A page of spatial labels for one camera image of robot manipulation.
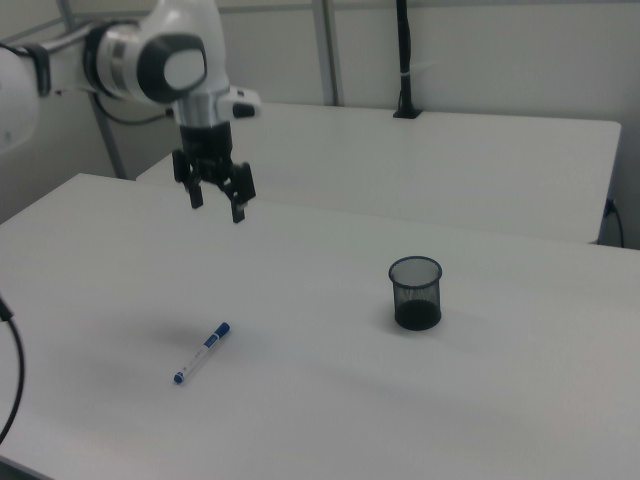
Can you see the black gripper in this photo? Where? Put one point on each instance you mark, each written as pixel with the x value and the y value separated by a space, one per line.
pixel 207 150

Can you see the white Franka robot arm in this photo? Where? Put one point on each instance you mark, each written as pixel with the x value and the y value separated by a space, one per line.
pixel 190 50

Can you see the black mesh pen cup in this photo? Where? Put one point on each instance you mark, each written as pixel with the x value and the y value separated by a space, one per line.
pixel 417 312

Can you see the black camera stand pole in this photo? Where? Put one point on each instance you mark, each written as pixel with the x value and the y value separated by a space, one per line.
pixel 405 45

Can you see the blue and white marker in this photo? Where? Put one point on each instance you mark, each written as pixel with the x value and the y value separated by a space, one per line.
pixel 202 352

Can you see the white adjoining table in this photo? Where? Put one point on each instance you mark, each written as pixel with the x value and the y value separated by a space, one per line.
pixel 450 165

